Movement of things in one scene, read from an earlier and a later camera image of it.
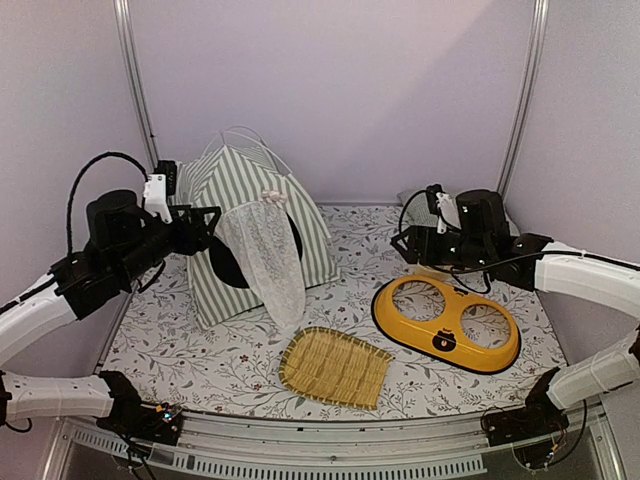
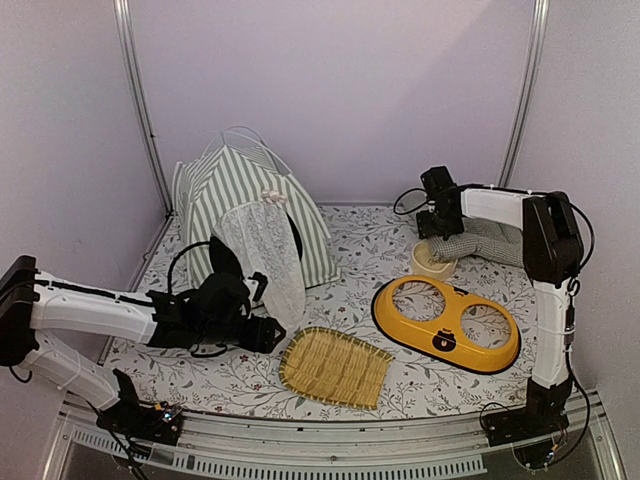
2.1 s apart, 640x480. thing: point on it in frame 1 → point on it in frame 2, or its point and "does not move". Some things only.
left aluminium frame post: (134, 83) does not move
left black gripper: (187, 243) → (261, 339)
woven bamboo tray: (331, 368) does not move
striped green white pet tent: (268, 246) does not move
